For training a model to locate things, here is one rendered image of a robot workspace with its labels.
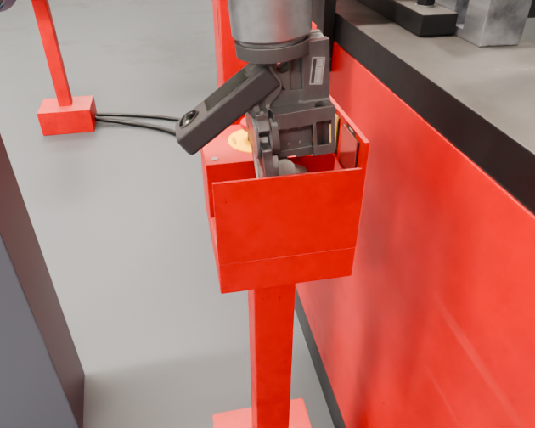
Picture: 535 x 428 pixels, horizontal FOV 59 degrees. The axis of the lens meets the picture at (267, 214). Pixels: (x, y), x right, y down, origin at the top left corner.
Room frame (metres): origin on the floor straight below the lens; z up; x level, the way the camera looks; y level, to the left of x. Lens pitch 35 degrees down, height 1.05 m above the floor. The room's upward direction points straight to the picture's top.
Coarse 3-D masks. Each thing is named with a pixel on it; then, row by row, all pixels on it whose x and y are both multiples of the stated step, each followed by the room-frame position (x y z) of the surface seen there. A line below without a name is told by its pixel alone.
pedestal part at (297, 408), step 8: (296, 400) 0.62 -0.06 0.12; (248, 408) 0.60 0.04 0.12; (296, 408) 0.60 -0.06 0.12; (304, 408) 0.60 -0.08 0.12; (216, 416) 0.58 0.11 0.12; (224, 416) 0.58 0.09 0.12; (232, 416) 0.58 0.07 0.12; (240, 416) 0.58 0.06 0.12; (248, 416) 0.58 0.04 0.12; (296, 416) 0.58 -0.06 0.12; (304, 416) 0.58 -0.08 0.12; (216, 424) 0.57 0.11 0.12; (224, 424) 0.57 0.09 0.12; (232, 424) 0.57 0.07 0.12; (240, 424) 0.57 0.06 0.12; (248, 424) 0.57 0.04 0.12; (296, 424) 0.57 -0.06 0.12; (304, 424) 0.57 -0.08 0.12
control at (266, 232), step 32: (352, 128) 0.46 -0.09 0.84; (224, 160) 0.50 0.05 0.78; (320, 160) 0.52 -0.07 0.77; (224, 192) 0.40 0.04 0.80; (256, 192) 0.41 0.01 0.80; (288, 192) 0.41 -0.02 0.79; (320, 192) 0.42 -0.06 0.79; (352, 192) 0.43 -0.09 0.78; (224, 224) 0.40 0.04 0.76; (256, 224) 0.41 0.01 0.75; (288, 224) 0.41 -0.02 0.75; (320, 224) 0.42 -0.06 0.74; (352, 224) 0.43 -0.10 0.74; (224, 256) 0.40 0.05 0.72; (256, 256) 0.41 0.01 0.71; (288, 256) 0.42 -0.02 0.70; (320, 256) 0.42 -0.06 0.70; (352, 256) 0.43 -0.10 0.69; (224, 288) 0.40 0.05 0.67; (256, 288) 0.41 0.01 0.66
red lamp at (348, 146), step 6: (342, 126) 0.49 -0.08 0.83; (342, 132) 0.49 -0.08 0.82; (348, 132) 0.47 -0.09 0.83; (342, 138) 0.48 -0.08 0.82; (348, 138) 0.47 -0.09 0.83; (354, 138) 0.45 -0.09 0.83; (342, 144) 0.48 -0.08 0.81; (348, 144) 0.47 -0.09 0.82; (354, 144) 0.45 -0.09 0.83; (342, 150) 0.48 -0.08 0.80; (348, 150) 0.46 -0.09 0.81; (354, 150) 0.45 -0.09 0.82; (342, 156) 0.48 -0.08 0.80; (348, 156) 0.46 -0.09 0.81; (354, 156) 0.45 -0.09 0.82; (342, 162) 0.48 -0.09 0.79; (348, 162) 0.46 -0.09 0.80; (354, 162) 0.45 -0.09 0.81
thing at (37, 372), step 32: (0, 160) 0.73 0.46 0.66; (0, 192) 0.67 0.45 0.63; (0, 224) 0.62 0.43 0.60; (0, 256) 0.60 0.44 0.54; (32, 256) 0.71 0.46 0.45; (0, 288) 0.60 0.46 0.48; (32, 288) 0.65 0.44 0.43; (0, 320) 0.59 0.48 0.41; (32, 320) 0.61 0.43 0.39; (64, 320) 0.76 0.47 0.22; (0, 352) 0.59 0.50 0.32; (32, 352) 0.60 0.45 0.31; (64, 352) 0.69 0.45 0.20; (0, 384) 0.58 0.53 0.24; (32, 384) 0.59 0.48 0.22; (64, 384) 0.62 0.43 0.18; (0, 416) 0.57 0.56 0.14; (32, 416) 0.59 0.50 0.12; (64, 416) 0.60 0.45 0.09
